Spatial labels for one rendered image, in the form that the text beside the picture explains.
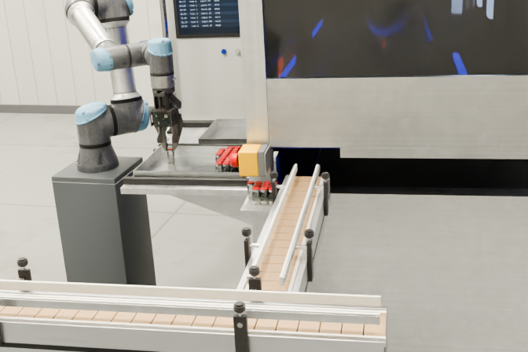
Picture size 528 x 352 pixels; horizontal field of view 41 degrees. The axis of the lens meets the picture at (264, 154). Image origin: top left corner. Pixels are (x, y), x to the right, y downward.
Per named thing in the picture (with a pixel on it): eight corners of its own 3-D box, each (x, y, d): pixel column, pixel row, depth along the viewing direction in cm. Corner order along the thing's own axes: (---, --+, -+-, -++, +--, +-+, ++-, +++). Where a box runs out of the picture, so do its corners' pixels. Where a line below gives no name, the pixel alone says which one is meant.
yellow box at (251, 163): (269, 168, 201) (268, 144, 198) (265, 177, 194) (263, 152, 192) (243, 167, 202) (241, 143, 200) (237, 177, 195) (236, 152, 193)
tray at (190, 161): (258, 156, 237) (258, 146, 236) (242, 184, 212) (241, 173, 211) (161, 155, 243) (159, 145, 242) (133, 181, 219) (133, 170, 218)
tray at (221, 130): (305, 127, 267) (305, 118, 265) (295, 148, 242) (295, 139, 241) (216, 127, 273) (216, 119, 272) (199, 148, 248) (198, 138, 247)
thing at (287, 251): (281, 204, 206) (279, 152, 201) (335, 205, 203) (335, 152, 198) (229, 335, 142) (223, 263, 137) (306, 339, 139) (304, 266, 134)
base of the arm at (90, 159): (69, 172, 259) (65, 146, 256) (89, 159, 273) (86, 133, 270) (108, 174, 255) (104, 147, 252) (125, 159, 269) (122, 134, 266)
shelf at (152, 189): (306, 129, 272) (306, 123, 271) (278, 196, 206) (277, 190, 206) (185, 129, 281) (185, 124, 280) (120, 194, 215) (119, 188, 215)
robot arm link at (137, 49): (120, 42, 231) (132, 45, 222) (152, 37, 237) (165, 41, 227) (122, 65, 234) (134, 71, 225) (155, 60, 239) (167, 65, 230)
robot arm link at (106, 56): (53, -17, 250) (97, 49, 217) (84, -19, 255) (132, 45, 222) (54, 14, 257) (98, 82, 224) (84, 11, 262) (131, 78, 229)
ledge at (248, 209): (298, 199, 204) (297, 193, 203) (291, 218, 191) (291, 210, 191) (249, 199, 206) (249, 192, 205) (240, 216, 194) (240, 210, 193)
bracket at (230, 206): (260, 221, 223) (258, 182, 219) (258, 225, 220) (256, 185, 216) (155, 218, 229) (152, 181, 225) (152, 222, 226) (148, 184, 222)
